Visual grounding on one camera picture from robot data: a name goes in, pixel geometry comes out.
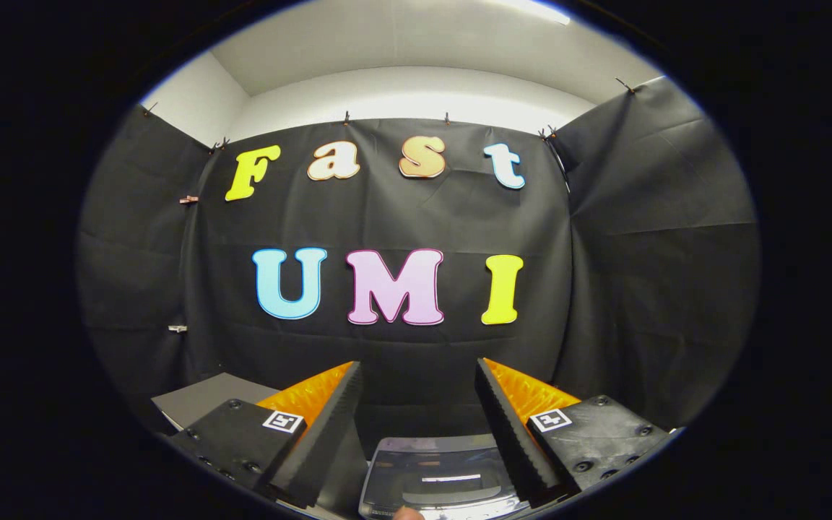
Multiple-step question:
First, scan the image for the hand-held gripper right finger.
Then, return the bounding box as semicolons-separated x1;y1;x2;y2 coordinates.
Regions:
474;357;673;506

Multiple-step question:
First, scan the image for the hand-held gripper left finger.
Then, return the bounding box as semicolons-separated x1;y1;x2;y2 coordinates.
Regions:
169;361;364;510

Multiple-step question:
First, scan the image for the grey washing machine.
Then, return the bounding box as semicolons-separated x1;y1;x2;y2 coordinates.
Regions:
357;432;532;520

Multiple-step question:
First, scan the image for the black backdrop cloth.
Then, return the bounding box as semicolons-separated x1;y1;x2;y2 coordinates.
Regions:
77;76;761;463

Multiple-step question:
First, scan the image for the row of small black clips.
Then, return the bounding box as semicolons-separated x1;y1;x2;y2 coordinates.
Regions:
142;78;637;154

